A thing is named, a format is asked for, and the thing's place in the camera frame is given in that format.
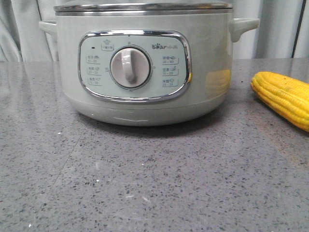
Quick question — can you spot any glass pot lid steel rim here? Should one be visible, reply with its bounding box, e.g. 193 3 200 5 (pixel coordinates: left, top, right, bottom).
54 0 233 12

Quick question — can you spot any white pleated curtain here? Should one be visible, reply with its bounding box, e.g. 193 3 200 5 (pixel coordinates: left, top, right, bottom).
0 0 309 62

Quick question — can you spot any pale green electric cooking pot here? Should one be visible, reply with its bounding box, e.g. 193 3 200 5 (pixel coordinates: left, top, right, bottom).
39 5 259 126

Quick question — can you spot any yellow corn cob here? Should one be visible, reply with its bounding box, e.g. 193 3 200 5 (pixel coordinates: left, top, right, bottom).
251 72 309 131

